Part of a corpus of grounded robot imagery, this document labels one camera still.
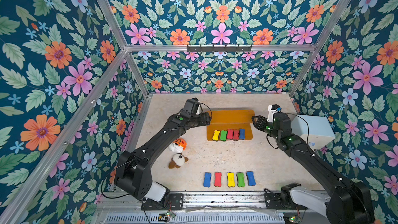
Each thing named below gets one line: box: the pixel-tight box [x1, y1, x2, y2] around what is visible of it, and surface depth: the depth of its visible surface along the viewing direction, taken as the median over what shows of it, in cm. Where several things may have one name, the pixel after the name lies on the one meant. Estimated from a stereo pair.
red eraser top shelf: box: [214, 171, 222, 188], surface depth 82 cm
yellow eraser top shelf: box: [226, 172, 236, 188], surface depth 80 cm
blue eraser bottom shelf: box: [239, 128, 246, 140], surface depth 97 cm
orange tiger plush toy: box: [168, 137, 187, 153], surface depth 89 cm
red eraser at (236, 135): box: [233, 129, 239, 142], surface depth 96 cm
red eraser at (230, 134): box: [226, 129, 234, 140], surface depth 97 cm
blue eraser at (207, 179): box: [203, 172, 212, 188], surface depth 81 cm
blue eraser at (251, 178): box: [246, 171, 257, 187], surface depth 82 cm
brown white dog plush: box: [168, 152, 189, 169], surface depth 87 cm
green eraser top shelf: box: [236, 172, 246, 188], surface depth 81 cm
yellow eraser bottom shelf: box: [211, 129, 221, 142], surface depth 96 cm
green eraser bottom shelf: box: [219, 130, 228, 142], surface depth 95 cm
